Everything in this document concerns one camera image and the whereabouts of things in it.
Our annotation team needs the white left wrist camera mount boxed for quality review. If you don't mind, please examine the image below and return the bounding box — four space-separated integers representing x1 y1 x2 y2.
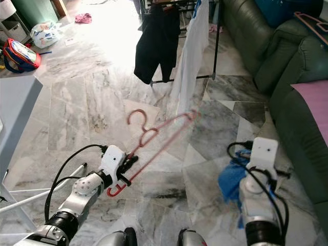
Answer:
100 145 129 180

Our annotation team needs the blue garment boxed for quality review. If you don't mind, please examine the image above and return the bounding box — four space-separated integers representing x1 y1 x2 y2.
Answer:
218 154 252 229

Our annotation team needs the red and blue backpack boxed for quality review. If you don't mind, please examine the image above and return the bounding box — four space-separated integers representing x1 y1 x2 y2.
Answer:
3 37 42 73

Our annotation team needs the pink sofa cushion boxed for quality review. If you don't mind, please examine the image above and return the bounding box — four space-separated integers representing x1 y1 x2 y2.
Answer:
291 79 328 144

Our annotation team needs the white storage drawer rack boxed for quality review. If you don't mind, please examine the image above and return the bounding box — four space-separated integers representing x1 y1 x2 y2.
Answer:
0 0 31 44

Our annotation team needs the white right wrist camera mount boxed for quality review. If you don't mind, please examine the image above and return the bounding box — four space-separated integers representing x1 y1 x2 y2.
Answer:
246 137 280 177

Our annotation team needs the white garment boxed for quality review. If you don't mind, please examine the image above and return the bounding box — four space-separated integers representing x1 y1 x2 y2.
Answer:
169 0 211 118

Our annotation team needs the green plastic bin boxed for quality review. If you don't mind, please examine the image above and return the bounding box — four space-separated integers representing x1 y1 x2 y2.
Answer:
10 0 59 30

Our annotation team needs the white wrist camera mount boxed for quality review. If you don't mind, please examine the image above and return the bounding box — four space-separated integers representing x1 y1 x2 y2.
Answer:
246 137 280 177
100 145 129 180

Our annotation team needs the red plastic hanger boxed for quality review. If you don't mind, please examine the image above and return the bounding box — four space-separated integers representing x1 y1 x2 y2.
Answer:
107 109 199 198

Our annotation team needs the black metal drying rack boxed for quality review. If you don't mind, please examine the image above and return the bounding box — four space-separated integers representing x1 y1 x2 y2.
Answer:
136 0 222 85

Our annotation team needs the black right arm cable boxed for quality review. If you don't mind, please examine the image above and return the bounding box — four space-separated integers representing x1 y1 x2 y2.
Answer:
227 141 290 241

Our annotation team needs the dark green sofa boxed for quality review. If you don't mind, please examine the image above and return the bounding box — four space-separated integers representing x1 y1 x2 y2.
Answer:
221 0 328 246

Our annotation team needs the grey left robot leg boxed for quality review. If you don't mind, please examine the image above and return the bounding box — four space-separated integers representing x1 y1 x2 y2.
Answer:
96 228 138 246

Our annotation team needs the thin pink wire hanger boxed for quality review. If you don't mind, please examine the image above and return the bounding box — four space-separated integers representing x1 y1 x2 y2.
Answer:
294 11 328 44

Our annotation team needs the grey folding table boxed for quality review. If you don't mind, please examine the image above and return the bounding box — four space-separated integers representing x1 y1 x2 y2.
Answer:
0 76 87 246

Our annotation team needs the brown wooden cabinet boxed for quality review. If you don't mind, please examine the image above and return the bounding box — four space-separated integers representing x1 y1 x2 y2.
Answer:
50 0 68 18

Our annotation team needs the dark blue storage box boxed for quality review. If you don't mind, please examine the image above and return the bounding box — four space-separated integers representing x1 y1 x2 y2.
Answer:
254 0 305 29

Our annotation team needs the dark pink crumpled cloth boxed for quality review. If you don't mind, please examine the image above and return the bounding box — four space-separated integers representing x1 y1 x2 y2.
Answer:
74 13 93 25

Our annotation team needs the printed white plastic bag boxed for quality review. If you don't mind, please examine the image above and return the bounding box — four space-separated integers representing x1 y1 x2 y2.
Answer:
30 20 65 49

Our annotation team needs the grey right robot leg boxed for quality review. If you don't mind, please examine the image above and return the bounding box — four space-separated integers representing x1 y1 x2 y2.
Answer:
177 230 216 246

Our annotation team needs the grey robot leg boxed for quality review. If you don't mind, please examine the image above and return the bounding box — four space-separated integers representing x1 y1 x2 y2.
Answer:
96 228 138 246
177 230 216 246

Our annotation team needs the black garment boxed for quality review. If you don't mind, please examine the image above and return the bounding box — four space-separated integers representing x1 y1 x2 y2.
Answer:
133 5 182 85

